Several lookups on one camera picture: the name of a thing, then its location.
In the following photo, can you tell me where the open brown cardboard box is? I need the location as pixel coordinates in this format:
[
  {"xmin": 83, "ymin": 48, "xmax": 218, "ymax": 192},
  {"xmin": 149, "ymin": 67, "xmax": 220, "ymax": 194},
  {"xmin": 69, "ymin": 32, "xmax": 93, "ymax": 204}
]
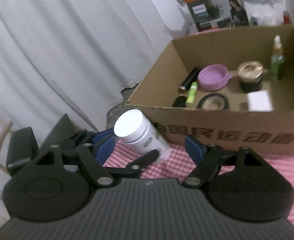
[{"xmin": 127, "ymin": 25, "xmax": 294, "ymax": 155}]

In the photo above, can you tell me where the white small box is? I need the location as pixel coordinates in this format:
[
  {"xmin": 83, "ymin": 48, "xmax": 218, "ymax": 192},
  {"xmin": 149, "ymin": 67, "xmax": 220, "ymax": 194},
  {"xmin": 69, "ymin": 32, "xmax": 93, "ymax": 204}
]
[{"xmin": 247, "ymin": 90, "xmax": 273, "ymax": 112}]

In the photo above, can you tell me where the black chair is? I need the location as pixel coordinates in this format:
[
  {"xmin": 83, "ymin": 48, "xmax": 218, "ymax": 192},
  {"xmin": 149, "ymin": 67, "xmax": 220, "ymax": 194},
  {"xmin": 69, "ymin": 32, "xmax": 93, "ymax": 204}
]
[{"xmin": 0, "ymin": 114, "xmax": 81, "ymax": 176}]

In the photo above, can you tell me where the white curtain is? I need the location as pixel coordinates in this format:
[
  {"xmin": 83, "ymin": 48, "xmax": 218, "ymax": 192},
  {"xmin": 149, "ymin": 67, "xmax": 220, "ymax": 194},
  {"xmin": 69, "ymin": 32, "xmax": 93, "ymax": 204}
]
[{"xmin": 0, "ymin": 0, "xmax": 190, "ymax": 225}]

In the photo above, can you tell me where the green spray bottle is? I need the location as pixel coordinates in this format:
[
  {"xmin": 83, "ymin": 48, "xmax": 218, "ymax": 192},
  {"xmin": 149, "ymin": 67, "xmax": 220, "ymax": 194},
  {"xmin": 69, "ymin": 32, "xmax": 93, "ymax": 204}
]
[{"xmin": 269, "ymin": 35, "xmax": 285, "ymax": 80}]

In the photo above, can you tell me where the orange Philips appliance box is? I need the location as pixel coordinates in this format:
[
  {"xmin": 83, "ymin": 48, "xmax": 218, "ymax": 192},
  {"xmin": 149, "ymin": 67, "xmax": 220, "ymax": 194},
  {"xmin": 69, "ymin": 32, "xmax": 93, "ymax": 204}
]
[{"xmin": 184, "ymin": 0, "xmax": 249, "ymax": 32}]

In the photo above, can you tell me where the black tape roll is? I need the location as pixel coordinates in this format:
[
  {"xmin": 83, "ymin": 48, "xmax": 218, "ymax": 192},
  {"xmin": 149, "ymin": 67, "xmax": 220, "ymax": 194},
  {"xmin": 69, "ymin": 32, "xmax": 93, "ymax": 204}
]
[{"xmin": 196, "ymin": 93, "xmax": 230, "ymax": 111}]

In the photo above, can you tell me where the silver faceted round tin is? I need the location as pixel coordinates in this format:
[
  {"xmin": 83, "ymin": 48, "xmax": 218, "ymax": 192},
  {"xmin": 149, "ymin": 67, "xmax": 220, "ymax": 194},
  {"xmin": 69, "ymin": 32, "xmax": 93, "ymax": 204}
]
[{"xmin": 237, "ymin": 61, "xmax": 264, "ymax": 83}]

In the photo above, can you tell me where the small black round object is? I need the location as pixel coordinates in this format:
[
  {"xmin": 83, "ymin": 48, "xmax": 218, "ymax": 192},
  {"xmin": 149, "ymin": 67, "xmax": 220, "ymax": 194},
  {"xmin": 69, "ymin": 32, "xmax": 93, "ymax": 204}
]
[{"xmin": 172, "ymin": 95, "xmax": 187, "ymax": 108}]

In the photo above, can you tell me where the green highlighter pen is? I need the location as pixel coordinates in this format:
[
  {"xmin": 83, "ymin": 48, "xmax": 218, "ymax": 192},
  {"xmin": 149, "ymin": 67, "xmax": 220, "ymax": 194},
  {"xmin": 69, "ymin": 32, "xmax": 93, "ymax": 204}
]
[{"xmin": 185, "ymin": 81, "xmax": 198, "ymax": 107}]

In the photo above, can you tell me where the red thermos bottle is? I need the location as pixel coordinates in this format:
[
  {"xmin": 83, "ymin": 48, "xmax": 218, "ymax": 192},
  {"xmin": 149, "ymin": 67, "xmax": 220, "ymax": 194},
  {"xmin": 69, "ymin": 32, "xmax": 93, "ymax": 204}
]
[{"xmin": 283, "ymin": 10, "xmax": 291, "ymax": 24}]

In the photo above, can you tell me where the pink checkered tablecloth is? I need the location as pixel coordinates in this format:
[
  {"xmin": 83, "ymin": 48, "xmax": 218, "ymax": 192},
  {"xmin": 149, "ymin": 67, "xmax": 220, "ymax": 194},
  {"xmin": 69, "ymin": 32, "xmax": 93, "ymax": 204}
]
[{"xmin": 103, "ymin": 27, "xmax": 294, "ymax": 227}]

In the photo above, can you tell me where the black cylindrical flashlight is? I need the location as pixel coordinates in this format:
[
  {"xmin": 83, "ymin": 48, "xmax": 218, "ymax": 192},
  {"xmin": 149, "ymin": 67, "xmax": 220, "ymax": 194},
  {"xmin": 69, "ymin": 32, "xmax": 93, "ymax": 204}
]
[{"xmin": 178, "ymin": 67, "xmax": 201, "ymax": 93}]

